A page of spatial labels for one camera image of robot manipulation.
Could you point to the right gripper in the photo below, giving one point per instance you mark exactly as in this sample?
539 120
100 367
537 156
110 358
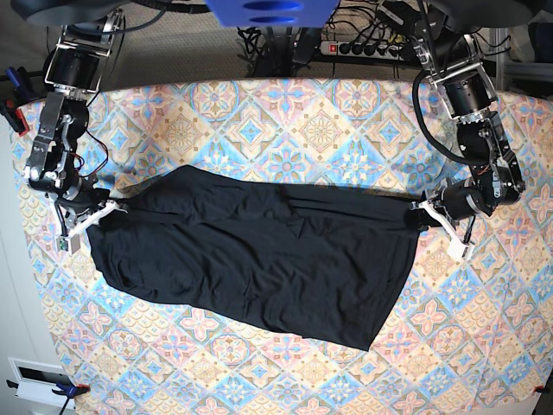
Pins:
76 215

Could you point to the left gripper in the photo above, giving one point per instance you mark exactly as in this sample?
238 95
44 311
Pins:
433 211

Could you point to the black t-shirt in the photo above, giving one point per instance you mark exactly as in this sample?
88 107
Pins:
322 263

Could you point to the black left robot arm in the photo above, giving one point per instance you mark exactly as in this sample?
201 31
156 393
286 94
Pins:
444 43

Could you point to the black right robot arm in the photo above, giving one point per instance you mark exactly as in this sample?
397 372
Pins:
74 72

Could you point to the patterned colourful tablecloth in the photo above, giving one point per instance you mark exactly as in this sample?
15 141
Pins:
462 336

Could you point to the red table clamp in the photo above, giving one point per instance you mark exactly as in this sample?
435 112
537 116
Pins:
13 114

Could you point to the white power strip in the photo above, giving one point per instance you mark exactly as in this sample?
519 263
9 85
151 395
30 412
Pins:
370 49

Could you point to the white wall outlet box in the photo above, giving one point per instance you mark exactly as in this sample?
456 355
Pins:
36 382

